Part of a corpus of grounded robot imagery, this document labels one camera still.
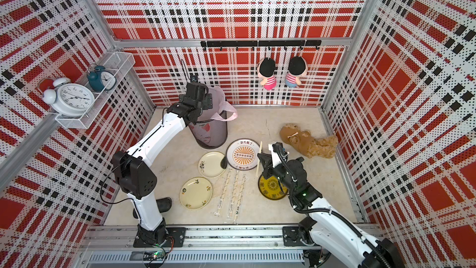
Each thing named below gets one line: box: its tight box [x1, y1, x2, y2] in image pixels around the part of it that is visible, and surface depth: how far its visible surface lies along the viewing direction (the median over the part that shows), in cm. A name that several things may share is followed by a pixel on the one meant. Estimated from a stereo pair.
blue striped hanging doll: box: [285, 56, 309, 89], surface depth 97 cm
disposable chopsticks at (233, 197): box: [227, 171, 240, 219], surface depth 86 cm
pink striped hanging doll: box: [257, 57, 277, 90], surface depth 98 cm
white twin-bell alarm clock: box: [36, 76, 96, 118], surface depth 63 cm
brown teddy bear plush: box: [279, 122, 339, 159], surface depth 95 cm
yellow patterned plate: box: [257, 174, 289, 201], surface depth 88 cm
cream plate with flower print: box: [197, 151, 226, 179], surface depth 97 cm
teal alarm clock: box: [86, 65, 118, 92], surface depth 73 cm
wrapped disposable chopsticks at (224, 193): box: [214, 169, 233, 217], surface depth 87 cm
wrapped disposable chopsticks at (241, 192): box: [234, 174, 247, 223], surface depth 86 cm
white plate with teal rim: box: [225, 137, 260, 171], surface depth 100 cm
